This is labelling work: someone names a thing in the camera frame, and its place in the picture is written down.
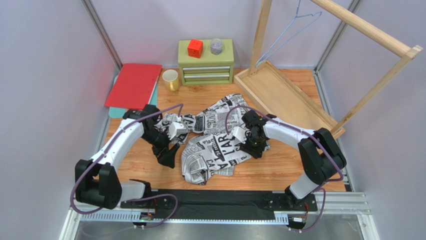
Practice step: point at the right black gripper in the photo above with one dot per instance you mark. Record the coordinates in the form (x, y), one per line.
(256, 146)

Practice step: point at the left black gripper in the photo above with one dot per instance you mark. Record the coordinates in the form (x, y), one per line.
(166, 157)

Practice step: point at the newspaper print trousers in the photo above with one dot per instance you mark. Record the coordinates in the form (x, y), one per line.
(210, 149)

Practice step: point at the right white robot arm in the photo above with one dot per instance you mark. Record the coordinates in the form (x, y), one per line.
(320, 154)

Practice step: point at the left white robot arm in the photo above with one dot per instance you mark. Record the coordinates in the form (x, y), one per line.
(96, 179)

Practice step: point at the teal cutting board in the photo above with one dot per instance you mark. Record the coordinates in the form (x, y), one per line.
(116, 112)

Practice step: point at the red board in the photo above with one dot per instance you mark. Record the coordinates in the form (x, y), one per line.
(134, 86)

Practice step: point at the yellow mug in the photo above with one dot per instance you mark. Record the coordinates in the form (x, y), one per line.
(171, 80)

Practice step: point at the green drawer cabinet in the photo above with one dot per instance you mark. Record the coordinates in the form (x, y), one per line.
(209, 68)

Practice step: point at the clear glass jar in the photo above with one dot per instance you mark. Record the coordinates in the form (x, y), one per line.
(216, 46)

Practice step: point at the red cube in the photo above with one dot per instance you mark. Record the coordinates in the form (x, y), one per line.
(195, 48)

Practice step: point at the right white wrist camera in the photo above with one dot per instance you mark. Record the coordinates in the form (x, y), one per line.
(239, 133)

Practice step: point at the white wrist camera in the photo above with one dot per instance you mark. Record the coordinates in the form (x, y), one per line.
(239, 133)
(176, 127)

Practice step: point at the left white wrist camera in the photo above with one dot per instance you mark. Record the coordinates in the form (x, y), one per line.
(176, 127)

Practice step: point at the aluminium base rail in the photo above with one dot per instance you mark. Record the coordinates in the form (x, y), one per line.
(159, 206)

